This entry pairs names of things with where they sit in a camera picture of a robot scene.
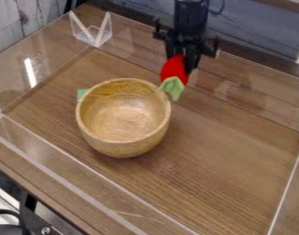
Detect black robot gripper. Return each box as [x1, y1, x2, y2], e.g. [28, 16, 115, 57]
[153, 17, 219, 74]

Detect red plush strawberry green leaves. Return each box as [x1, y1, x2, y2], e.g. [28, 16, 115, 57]
[157, 54, 188, 101]

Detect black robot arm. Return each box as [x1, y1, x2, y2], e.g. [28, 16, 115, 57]
[153, 0, 225, 74]

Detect wooden bowl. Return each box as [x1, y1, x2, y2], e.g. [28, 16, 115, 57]
[76, 78, 172, 159]

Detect green felt piece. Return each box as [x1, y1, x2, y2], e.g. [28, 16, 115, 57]
[77, 88, 89, 101]

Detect clear acrylic corner bracket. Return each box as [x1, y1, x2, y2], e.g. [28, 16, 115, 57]
[68, 12, 112, 48]

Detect black cable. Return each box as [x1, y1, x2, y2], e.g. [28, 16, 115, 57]
[0, 208, 26, 235]

